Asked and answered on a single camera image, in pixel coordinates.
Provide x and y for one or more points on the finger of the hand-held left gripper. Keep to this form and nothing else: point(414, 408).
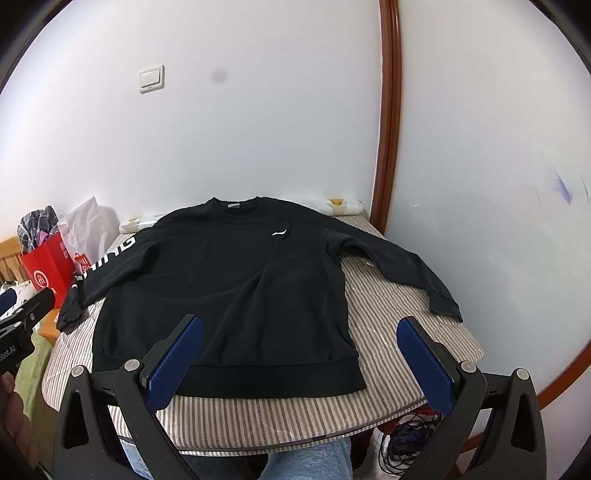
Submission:
point(37, 304)

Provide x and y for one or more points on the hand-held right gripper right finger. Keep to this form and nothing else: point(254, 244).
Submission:
point(425, 364)

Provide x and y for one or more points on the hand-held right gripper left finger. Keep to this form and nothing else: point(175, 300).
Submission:
point(175, 360)

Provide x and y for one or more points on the black sweatshirt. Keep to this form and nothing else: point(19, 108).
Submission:
point(221, 295)

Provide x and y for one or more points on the person's left hand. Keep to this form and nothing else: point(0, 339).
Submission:
point(18, 415)

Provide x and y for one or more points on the green cloth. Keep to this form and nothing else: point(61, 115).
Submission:
point(30, 369)

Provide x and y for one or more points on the red paper shopping bag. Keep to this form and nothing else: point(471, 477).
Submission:
point(46, 272)

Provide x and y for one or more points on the wooden chair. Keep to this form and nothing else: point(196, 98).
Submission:
point(10, 258)

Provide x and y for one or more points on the striped quilted mat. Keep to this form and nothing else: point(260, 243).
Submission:
point(388, 318)

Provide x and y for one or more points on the plaid cloth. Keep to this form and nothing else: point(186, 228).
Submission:
point(37, 224)

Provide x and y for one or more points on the white plastic bag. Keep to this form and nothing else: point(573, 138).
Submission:
point(90, 226)

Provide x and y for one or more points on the person's blue trouser legs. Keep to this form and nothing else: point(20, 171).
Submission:
point(300, 461)

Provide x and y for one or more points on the rolled fruit print tablecloth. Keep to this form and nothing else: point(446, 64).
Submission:
point(339, 205)

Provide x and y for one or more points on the brown wooden frame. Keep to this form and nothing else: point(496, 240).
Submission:
point(387, 115)

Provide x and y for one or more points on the white wall switch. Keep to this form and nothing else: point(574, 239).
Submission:
point(152, 78)

